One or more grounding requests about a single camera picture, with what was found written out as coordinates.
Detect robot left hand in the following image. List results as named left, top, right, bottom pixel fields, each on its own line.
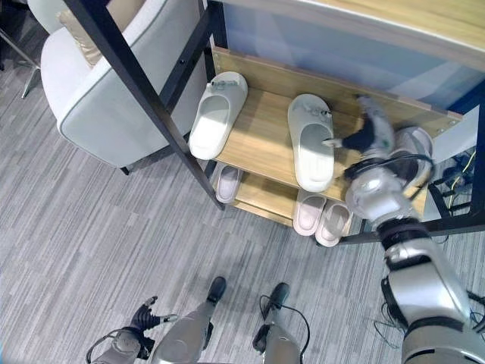
left=127, top=295, right=179, bottom=339

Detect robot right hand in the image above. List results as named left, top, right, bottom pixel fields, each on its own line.
left=321, top=93, right=397, bottom=158

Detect white slipper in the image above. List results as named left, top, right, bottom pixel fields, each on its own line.
left=393, top=126, right=435, bottom=188
left=188, top=71, right=249, bottom=161
left=286, top=93, right=336, bottom=193

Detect wide wooden rack shelf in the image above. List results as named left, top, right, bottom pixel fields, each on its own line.
left=206, top=46, right=464, bottom=213

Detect narrow wooden rack shelf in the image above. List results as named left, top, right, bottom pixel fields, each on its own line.
left=212, top=162, right=365, bottom=232

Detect robot left leg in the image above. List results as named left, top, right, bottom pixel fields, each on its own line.
left=148, top=275, right=228, bottom=364

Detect robot leg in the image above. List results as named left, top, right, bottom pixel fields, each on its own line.
left=148, top=275, right=228, bottom=364
left=252, top=282, right=304, bottom=364

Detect robot right leg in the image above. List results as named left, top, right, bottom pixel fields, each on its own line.
left=252, top=282, right=304, bottom=364

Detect white armchair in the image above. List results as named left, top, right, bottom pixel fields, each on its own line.
left=27, top=0, right=208, bottom=176

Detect beige cushion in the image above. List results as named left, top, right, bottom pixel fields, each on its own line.
left=55, top=0, right=148, bottom=70

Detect metal chair legs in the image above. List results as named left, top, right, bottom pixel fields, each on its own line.
left=0, top=28, right=43, bottom=100

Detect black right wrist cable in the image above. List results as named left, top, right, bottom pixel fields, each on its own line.
left=343, top=153, right=436, bottom=195

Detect bundle of floor cables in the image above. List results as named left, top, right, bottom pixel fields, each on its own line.
left=431, top=148, right=479, bottom=200

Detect black leg cable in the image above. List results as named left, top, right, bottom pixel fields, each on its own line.
left=258, top=294, right=311, bottom=344

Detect black metal shoe rack frame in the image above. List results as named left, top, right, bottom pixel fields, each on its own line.
left=62, top=0, right=485, bottom=248

